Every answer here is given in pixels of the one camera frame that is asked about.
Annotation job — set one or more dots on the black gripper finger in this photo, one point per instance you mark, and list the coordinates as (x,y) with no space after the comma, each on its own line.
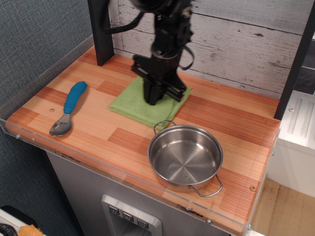
(158,92)
(149,90)

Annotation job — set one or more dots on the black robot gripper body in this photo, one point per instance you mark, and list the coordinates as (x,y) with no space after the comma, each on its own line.
(162,71)

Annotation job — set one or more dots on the green towel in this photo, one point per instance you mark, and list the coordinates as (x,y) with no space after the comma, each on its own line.
(131,104)

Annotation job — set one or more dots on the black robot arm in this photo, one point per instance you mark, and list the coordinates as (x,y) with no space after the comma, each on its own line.
(172,34)

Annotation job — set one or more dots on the stainless steel pot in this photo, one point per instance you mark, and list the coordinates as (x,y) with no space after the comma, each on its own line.
(185,158)

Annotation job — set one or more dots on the clear acrylic table guard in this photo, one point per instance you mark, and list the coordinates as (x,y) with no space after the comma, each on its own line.
(116,147)

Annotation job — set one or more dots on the grey toy fridge cabinet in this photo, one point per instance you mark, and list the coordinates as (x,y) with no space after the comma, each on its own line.
(84,189)

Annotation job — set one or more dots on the silver dispenser button panel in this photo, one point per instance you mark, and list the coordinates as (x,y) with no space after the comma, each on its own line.
(126,220)

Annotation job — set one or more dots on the white toy sink counter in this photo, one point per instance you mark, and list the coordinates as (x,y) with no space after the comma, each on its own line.
(292,163)

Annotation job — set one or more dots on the orange plush object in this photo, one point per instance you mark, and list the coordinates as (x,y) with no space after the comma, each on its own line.
(30,230)

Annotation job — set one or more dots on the dark left frame post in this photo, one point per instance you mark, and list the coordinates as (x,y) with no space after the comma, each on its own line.
(103,42)

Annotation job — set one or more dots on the dark frame post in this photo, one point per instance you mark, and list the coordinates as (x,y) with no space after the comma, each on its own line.
(297,64)
(103,42)

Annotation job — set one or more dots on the blue handled metal spoon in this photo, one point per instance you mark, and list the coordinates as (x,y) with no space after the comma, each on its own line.
(64,124)

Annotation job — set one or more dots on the dark right frame post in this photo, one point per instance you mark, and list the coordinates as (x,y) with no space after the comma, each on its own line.
(297,64)

